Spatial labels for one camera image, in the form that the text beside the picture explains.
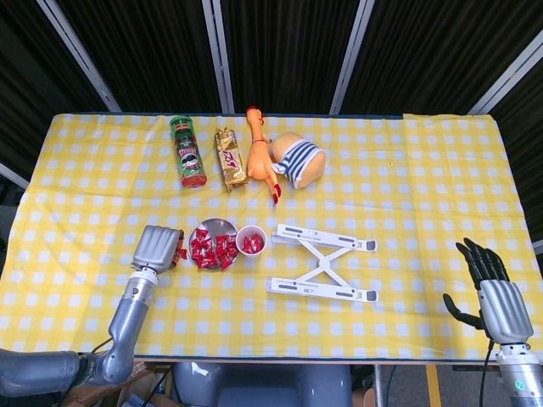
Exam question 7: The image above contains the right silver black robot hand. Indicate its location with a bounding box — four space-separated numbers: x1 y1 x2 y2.
442 237 535 343

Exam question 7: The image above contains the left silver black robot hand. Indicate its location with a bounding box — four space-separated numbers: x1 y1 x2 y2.
129 224 186 275

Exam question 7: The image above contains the white paper cup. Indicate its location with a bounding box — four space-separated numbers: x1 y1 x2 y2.
235 225 267 258

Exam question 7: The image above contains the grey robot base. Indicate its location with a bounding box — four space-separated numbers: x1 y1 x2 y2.
171 360 354 407

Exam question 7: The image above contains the round metal plate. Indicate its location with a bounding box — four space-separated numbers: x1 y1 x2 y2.
187 217 239 270

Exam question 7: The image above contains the green Pringles can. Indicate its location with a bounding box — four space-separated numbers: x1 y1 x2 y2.
169 114 209 189

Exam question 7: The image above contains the yellow floor tape strip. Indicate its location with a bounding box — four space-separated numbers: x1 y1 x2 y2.
425 364 440 407

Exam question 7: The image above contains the gold snack package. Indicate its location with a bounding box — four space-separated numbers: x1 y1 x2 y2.
212 126 250 192

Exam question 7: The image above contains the brown cardboard box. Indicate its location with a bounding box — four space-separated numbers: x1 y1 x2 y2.
63 360 171 407

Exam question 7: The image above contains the orange rubber chicken toy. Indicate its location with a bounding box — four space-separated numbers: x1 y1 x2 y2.
245 105 284 206

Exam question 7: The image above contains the metal table leg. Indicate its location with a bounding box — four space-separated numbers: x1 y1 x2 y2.
372 364 383 407

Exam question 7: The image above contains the white folding laptop stand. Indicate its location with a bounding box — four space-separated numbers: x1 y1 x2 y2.
266 223 380 304

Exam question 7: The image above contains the yellow white checked tablecloth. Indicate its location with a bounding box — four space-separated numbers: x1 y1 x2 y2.
0 112 543 365

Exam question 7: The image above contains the plush toy with striped shirt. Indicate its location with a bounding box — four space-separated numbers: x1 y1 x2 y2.
266 131 327 189

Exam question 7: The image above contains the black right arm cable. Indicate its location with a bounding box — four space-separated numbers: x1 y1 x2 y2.
479 337 497 407

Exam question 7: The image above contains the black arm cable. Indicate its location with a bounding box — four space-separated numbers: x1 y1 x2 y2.
479 337 497 407
89 337 115 355

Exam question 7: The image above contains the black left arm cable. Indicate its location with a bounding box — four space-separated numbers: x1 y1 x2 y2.
89 337 115 355

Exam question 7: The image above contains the black cable under table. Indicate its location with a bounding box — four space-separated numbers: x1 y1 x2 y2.
143 365 167 407

